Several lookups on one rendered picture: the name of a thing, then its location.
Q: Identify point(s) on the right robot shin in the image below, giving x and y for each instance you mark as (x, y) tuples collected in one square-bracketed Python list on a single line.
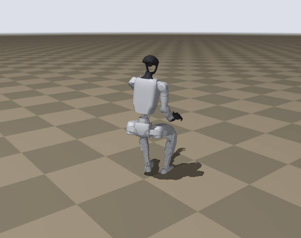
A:
[(169, 150)]

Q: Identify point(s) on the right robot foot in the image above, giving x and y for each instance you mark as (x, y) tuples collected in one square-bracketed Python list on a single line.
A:
[(164, 171)]

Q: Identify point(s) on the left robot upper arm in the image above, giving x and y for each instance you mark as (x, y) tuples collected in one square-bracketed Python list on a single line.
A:
[(131, 82)]

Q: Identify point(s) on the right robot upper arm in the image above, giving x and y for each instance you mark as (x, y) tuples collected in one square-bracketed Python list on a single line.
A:
[(163, 87)]

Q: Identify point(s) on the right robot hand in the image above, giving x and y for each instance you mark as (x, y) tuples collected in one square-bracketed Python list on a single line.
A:
[(176, 116)]

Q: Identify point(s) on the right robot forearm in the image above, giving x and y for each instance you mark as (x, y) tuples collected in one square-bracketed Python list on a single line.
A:
[(168, 115)]

